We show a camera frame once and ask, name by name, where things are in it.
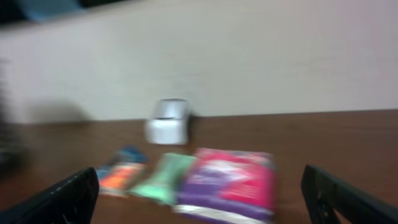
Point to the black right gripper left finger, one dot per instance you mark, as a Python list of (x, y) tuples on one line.
[(71, 200)]

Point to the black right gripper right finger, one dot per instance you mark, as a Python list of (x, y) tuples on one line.
[(326, 195)]

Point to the small orange snack box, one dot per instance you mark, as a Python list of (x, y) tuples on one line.
[(120, 179)]

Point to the mint green snack packet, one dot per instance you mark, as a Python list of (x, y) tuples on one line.
[(163, 184)]

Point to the red purple snack bag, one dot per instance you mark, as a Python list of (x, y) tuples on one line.
[(229, 187)]

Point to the white barcode scanner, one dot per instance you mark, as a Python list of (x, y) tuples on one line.
[(168, 124)]

